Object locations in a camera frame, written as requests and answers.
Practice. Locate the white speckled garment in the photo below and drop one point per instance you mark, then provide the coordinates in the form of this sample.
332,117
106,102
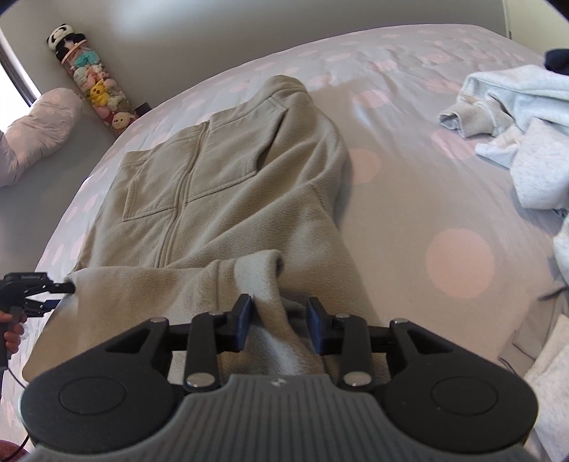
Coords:
551,400

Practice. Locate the small dark box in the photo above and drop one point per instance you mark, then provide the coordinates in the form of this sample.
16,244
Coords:
143,109

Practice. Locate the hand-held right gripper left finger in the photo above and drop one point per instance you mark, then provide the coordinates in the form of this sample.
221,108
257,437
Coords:
245,322

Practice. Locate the dark navy cloth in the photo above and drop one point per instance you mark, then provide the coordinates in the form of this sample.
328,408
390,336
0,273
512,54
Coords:
558,60

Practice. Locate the person's left hand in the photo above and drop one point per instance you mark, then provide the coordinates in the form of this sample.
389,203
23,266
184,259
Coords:
14,337

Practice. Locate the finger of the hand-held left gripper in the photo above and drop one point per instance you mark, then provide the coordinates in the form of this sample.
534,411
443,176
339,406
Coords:
42,307
62,288

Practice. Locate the person's fuzzy garment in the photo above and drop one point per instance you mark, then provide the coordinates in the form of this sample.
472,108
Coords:
11,453

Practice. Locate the beige fleece jacket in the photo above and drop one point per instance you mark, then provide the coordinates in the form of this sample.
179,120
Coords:
222,186

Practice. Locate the grey speckled garment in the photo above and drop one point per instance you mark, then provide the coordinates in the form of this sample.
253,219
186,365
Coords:
542,169

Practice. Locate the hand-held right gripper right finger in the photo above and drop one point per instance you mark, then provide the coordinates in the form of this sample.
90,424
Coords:
314,326

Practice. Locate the clear tube of plush toys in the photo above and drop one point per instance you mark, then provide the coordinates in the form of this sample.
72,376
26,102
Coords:
95,89

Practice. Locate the pink pillow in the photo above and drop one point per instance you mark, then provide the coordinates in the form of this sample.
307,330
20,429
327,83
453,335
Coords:
44,124

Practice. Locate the light blue sweatshirt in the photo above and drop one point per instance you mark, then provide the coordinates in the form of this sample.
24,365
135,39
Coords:
502,89

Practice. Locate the polka dot bed sheet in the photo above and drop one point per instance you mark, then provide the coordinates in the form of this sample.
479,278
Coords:
444,200

